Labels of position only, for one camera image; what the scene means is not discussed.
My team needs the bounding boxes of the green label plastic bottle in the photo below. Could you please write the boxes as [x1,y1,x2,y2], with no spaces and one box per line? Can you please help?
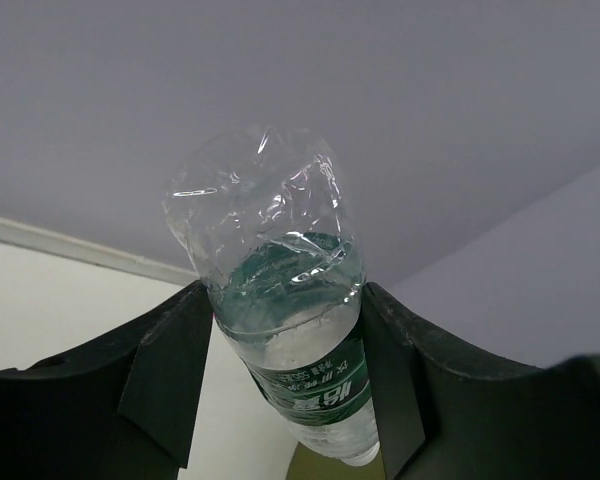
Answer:
[163,125,379,467]

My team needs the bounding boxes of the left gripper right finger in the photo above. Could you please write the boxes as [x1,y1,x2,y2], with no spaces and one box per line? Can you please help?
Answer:
[361,283,600,479]

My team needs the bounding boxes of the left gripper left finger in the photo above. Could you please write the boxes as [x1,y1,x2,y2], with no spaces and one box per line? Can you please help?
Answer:
[0,282,212,479]

